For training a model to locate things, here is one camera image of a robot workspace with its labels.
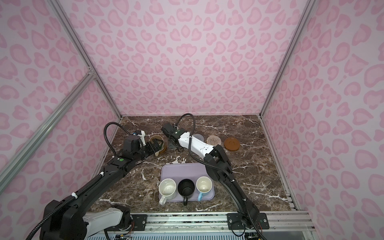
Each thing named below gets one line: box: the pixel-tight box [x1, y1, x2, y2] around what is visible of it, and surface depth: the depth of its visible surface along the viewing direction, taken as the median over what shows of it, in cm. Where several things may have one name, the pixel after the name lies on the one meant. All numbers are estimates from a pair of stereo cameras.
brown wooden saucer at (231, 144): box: [224, 137, 240, 151], surface depth 106 cm
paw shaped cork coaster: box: [168, 138, 184, 152], surface depth 72 cm
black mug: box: [177, 178, 195, 206], surface depth 78 cm
